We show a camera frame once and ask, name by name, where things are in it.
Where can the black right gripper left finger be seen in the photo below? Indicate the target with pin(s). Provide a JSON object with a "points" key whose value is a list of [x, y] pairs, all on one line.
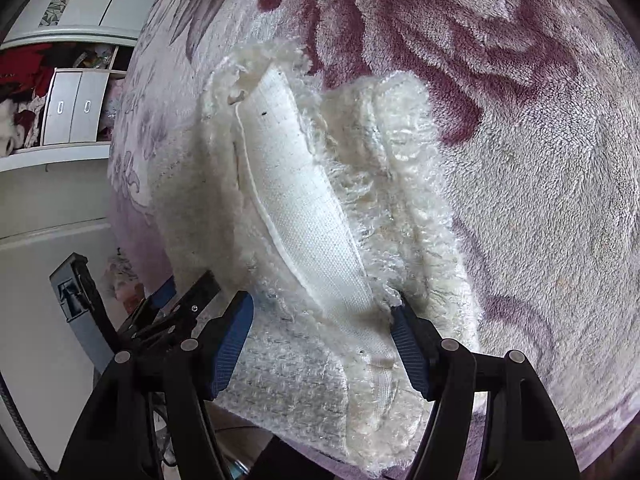
{"points": [[114, 437]]}

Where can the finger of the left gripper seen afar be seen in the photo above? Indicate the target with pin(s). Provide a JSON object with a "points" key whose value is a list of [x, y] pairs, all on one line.
{"points": [[163, 319]]}

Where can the white fluffy knit garment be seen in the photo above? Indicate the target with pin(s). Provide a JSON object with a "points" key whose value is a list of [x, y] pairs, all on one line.
{"points": [[328, 207]]}

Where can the white wardrobe cabinet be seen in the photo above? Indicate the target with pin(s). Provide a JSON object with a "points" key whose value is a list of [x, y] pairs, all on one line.
{"points": [[74, 97]]}

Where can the floral purple white bed blanket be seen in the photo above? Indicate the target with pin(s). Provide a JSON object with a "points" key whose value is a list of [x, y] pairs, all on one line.
{"points": [[536, 104]]}

